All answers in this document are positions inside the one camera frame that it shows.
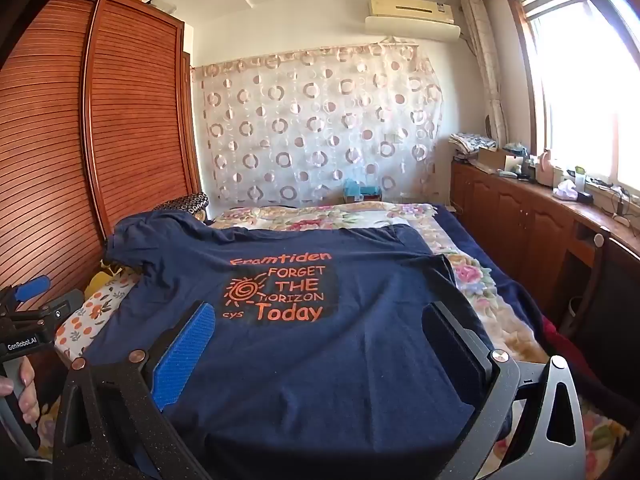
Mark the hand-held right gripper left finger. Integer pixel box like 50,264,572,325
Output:
52,301,217,480

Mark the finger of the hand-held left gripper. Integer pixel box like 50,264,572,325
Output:
0,275,51,322

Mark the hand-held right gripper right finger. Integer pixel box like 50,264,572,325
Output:
421,301,586,480

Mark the orange fruit print cloth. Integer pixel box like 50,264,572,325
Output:
52,277,141,361

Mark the navy printed t-shirt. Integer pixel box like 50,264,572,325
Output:
82,210,513,480

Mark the person's left hand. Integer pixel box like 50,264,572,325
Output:
0,358,40,427

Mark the navy bed sheet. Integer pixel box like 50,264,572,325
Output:
435,204,546,341

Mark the dark red cloth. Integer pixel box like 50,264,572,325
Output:
541,324,567,357

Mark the wooden cabinet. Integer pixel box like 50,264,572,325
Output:
450,157,640,341

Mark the dark circle-patterned pillow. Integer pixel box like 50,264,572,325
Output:
152,191,210,222

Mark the cardboard box with teal cloth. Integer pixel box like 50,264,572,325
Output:
343,178,383,203

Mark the dark chair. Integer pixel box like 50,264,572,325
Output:
557,230,640,361

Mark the open cardboard box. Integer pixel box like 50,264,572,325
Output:
477,147,513,171

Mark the white tissue pack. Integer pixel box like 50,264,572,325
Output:
552,180,581,203

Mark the pink bottle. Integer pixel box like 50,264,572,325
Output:
536,149,555,186

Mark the stack of folded cloths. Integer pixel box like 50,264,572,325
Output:
448,131,496,155

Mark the sheer circle-patterned curtain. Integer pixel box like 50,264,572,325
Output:
192,37,446,208

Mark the pale window curtain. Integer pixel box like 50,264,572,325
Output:
460,0,508,146

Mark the window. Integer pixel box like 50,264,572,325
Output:
502,0,640,211

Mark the white air deflector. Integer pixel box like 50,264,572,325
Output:
365,15,462,41

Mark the black cable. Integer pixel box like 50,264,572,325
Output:
607,187,633,226

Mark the wall air conditioner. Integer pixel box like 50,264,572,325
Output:
368,0,453,23

